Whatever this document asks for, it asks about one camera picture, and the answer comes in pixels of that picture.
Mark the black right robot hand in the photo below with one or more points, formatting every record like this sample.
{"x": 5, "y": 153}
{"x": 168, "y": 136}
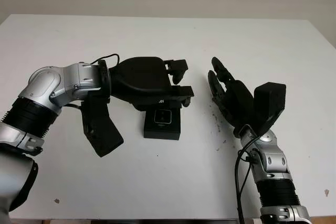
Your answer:
{"x": 239, "y": 103}

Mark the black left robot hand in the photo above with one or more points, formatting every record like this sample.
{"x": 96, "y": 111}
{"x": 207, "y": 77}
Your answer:
{"x": 141, "y": 77}

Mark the black RealSense box lid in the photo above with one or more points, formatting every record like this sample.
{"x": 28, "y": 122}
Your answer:
{"x": 149, "y": 105}

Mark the small silver RealSense camera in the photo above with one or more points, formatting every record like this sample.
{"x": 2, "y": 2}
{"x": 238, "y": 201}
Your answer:
{"x": 162, "y": 116}

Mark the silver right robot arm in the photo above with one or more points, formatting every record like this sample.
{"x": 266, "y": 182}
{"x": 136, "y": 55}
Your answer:
{"x": 273, "y": 171}

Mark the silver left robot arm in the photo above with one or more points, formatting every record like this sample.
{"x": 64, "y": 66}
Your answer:
{"x": 52, "y": 87}

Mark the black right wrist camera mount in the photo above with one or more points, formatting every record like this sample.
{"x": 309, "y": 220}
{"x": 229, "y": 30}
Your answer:
{"x": 270, "y": 98}

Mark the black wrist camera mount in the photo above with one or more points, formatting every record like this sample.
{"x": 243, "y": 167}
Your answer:
{"x": 101, "y": 129}
{"x": 270, "y": 98}

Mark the black box base with camera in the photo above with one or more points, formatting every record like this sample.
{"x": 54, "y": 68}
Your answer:
{"x": 160, "y": 134}

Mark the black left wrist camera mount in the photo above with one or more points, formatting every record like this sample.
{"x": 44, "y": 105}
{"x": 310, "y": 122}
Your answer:
{"x": 101, "y": 129}

